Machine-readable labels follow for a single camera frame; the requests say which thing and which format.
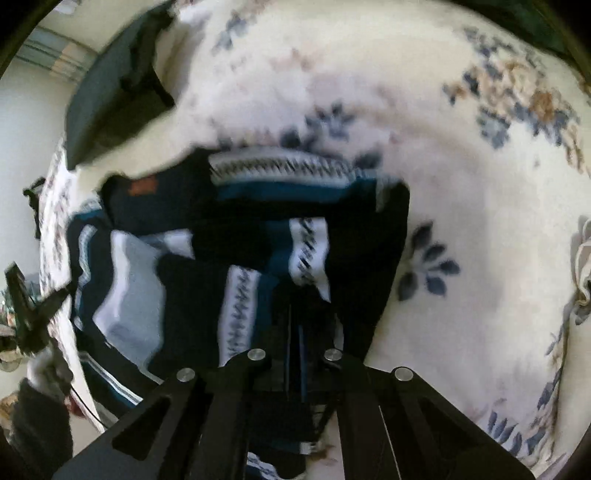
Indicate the floral bed blanket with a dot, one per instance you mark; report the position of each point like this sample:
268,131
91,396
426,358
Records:
415,138

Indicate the black clothes pile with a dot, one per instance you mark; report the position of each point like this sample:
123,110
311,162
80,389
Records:
33,207

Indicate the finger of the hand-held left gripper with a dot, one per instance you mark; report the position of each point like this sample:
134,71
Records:
51,309
18,295

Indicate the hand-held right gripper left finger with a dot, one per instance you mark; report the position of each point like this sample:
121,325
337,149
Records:
272,378

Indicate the striped knit sweater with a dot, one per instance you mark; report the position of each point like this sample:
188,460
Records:
184,286

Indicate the person's left forearm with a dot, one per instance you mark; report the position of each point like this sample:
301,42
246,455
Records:
39,429

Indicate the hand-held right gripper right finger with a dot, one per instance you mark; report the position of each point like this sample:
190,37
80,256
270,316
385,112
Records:
323,383

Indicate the person's left hand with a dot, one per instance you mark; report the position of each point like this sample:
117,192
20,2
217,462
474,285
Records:
48,371

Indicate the black folded garment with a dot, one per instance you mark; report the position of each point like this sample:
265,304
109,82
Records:
115,92

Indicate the long grey-blue striped curtain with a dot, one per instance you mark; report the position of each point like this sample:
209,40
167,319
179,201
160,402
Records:
60,55

